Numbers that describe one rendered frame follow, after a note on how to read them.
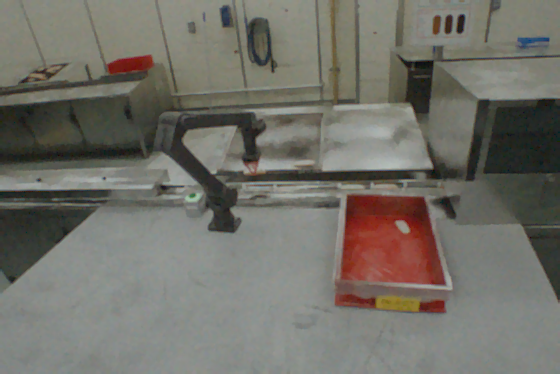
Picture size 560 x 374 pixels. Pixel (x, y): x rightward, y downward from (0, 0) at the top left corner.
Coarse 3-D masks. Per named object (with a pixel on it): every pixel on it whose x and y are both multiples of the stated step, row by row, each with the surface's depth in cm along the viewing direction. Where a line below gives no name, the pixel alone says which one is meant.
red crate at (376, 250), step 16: (352, 224) 133; (368, 224) 132; (384, 224) 131; (416, 224) 129; (352, 240) 125; (368, 240) 124; (384, 240) 123; (400, 240) 122; (416, 240) 121; (352, 256) 118; (368, 256) 117; (384, 256) 116; (400, 256) 115; (416, 256) 114; (352, 272) 112; (368, 272) 111; (384, 272) 110; (400, 272) 109; (416, 272) 108; (432, 272) 108; (336, 304) 100; (352, 304) 99; (368, 304) 99; (432, 304) 94
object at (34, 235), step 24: (96, 168) 203; (120, 168) 199; (144, 168) 196; (0, 216) 179; (24, 216) 176; (48, 216) 174; (72, 216) 171; (0, 240) 189; (24, 240) 186; (48, 240) 183; (552, 240) 124; (0, 264) 201; (24, 264) 197; (552, 264) 130
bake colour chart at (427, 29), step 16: (416, 0) 181; (432, 0) 179; (448, 0) 178; (464, 0) 176; (416, 16) 185; (432, 16) 183; (448, 16) 181; (464, 16) 180; (416, 32) 189; (432, 32) 187; (448, 32) 186; (464, 32) 184
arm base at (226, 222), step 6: (228, 210) 136; (216, 216) 136; (222, 216) 135; (228, 216) 137; (210, 222) 141; (216, 222) 136; (222, 222) 135; (228, 222) 137; (234, 222) 140; (240, 222) 141; (210, 228) 138; (216, 228) 138; (222, 228) 137; (228, 228) 137; (234, 228) 137
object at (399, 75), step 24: (408, 48) 345; (432, 48) 333; (456, 48) 320; (480, 48) 310; (504, 48) 301; (528, 48) 293; (552, 48) 284; (408, 72) 277; (432, 72) 275; (408, 96) 287
